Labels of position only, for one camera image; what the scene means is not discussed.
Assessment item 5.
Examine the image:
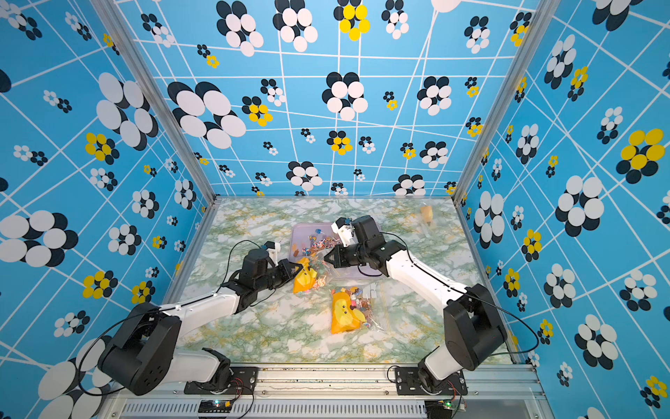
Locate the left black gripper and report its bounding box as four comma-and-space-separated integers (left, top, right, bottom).
256, 258, 305, 293

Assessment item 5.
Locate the yellow duck ziploc bag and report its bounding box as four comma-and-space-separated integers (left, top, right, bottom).
331, 284, 384, 335
292, 257, 334, 294

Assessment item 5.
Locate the clear ziploc bag of lollipops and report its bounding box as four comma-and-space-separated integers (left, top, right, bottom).
420, 203, 436, 228

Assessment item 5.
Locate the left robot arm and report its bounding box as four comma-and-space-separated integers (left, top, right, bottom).
98, 248, 305, 396

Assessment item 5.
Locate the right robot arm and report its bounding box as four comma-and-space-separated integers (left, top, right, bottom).
325, 215, 507, 394

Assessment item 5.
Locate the pile of candies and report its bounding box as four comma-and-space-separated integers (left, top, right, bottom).
290, 223, 340, 261

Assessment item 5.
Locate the lilac plastic tray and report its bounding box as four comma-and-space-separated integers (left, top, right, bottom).
289, 223, 372, 280

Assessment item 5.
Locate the left controller board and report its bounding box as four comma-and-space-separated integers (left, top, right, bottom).
198, 399, 234, 414

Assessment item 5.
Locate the controller board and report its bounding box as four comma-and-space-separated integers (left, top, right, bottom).
425, 401, 455, 419
198, 399, 234, 414

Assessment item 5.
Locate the right controller board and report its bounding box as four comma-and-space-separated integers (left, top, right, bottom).
425, 401, 455, 419

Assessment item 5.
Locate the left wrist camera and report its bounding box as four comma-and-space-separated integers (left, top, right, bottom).
263, 241, 281, 264

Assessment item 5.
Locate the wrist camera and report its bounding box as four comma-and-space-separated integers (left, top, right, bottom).
332, 218, 358, 246
263, 241, 281, 264

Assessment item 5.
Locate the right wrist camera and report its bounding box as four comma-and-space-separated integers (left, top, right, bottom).
332, 218, 358, 246

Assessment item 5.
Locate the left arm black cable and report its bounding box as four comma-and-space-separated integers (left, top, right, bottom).
77, 239, 265, 396

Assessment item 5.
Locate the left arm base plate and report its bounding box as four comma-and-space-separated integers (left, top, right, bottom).
184, 365, 260, 396

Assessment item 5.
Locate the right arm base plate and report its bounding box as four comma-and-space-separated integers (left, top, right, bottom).
387, 366, 469, 397

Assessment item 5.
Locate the aluminium front rail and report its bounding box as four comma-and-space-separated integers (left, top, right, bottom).
99, 364, 553, 418

